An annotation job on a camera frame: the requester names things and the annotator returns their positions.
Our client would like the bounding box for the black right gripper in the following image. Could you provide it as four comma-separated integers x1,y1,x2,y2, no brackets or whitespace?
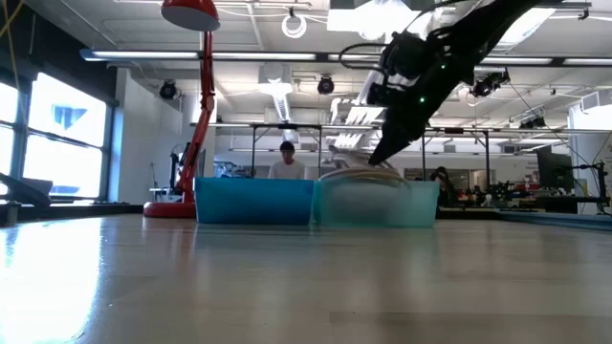
365,35,474,166

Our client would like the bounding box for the white USB cable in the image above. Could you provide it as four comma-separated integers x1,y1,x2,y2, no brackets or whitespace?
317,164,411,188

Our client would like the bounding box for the white ceiling pipe bundle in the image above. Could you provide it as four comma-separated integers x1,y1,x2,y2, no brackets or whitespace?
329,13,446,150

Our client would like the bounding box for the person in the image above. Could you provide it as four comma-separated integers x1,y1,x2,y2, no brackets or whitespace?
428,165,459,207
267,140,307,181

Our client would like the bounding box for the teal translucent plastic bin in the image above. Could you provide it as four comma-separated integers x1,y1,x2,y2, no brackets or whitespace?
311,179,441,228

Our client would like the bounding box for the black computer monitor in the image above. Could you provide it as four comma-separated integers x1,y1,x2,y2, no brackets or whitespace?
535,145,578,192

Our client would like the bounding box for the blue plastic bin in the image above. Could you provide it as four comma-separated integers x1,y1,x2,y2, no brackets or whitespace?
193,177,316,226

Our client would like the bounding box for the red desk lamp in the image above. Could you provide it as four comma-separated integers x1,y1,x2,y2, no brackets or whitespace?
142,0,221,220

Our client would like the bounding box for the black monitor stand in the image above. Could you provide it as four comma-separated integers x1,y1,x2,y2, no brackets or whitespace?
573,160,611,216

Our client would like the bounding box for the long ceiling light strip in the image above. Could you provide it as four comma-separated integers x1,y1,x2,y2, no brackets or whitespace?
79,47,612,67

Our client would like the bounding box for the dark background monitor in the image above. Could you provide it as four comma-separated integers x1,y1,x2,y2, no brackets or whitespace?
167,141,208,191

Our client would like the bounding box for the large window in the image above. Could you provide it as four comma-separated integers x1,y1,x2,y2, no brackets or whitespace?
0,71,116,202

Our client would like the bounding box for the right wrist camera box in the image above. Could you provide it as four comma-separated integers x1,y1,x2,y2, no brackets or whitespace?
382,32,434,80

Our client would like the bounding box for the black metal rack frame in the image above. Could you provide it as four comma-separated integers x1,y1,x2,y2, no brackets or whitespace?
420,126,492,183
250,122,323,181

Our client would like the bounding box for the white air duct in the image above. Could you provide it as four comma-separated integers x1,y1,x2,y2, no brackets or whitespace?
257,61,294,123

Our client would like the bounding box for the white hanging ring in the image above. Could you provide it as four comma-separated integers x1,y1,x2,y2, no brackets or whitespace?
280,12,309,40

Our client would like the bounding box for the silver ventilation duct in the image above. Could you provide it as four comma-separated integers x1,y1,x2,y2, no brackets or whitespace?
423,0,558,99

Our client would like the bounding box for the white wall vent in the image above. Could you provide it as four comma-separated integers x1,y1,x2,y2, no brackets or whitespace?
580,88,612,112

